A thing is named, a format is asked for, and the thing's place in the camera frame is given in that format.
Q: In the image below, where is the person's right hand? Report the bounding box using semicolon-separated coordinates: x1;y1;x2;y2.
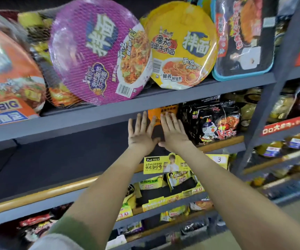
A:
158;112;192;153

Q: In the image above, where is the person's left hand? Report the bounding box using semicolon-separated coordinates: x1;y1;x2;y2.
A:
128;111;161;154

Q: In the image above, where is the person's right forearm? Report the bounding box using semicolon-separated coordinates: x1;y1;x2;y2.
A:
169;143;300;250

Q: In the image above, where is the person's left forearm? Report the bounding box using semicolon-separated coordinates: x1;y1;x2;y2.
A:
52;146;154;250

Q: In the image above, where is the black packet with orange top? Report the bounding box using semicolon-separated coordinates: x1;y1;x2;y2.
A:
147;105;179;143

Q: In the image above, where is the yellow shelf advert sign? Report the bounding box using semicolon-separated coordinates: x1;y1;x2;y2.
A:
143;153;192;175

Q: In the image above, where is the black noodle pack cartoon chicken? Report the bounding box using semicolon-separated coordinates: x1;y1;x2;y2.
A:
180;99;242;145

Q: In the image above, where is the row of yellow black packets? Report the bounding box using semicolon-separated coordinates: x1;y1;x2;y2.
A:
138;170;205;212

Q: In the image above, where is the grey metal shelf unit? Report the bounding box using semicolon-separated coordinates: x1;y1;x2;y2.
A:
0;0;300;250

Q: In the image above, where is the yellow price tag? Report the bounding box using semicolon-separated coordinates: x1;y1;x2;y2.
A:
207;154;229;170

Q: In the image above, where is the yellow green snack packet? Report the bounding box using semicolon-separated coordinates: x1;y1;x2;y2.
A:
116;185;138;222

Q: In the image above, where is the group of pickle jars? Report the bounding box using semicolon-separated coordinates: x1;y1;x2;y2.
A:
224;87;297;129

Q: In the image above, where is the purple noodle bowl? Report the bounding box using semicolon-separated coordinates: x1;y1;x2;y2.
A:
48;0;153;106

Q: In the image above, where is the red shelf price strip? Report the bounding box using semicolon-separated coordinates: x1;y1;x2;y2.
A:
260;112;300;136

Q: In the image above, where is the row of yellow lidded jars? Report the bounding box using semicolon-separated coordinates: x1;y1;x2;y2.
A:
255;131;300;159

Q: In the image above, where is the black noodle tray blue rim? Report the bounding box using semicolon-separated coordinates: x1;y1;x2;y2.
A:
210;0;280;82

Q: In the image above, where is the green and white sleeve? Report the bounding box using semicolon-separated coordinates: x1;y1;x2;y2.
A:
29;215;100;250

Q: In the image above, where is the netted yellow noodle bowl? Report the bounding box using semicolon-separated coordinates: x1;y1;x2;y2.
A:
17;10;86;108

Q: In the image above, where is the pile of red black packets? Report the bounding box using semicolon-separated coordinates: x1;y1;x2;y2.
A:
16;202;74;249

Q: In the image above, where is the orange noodle bowl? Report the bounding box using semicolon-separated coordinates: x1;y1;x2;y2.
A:
0;11;47;128

